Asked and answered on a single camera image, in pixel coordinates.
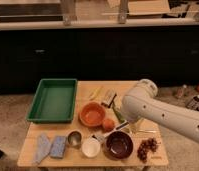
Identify dark purple bowl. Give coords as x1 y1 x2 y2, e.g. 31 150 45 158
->
105 131 133 159

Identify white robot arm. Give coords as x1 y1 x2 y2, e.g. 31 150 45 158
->
121 79 199 143

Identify green plastic tray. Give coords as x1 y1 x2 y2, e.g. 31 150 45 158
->
27 79 77 124

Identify yellow banana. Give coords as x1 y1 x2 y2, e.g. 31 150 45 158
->
89 86 103 100

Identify orange bowl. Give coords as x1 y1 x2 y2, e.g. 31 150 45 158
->
79 102 106 127

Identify green cucumber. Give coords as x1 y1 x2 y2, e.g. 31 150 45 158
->
112 102 125 123

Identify orange fruit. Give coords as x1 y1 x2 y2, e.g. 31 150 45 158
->
102 118 115 132

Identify wooden table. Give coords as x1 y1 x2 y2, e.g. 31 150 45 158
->
17 81 168 168

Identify green cup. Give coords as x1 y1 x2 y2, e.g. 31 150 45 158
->
129 120 143 132

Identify small metal cup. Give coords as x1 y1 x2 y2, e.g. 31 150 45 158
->
67 131 82 148

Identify metal spoon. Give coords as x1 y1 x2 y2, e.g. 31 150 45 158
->
127 128 158 135

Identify bunch of dark grapes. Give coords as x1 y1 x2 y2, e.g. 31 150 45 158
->
137 138 158 163

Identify blue sponge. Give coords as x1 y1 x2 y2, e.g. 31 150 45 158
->
50 136 66 159

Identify grey blue cloth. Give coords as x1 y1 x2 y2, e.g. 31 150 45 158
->
34 134 51 164

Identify white handled brush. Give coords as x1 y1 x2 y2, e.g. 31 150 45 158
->
92 121 129 143

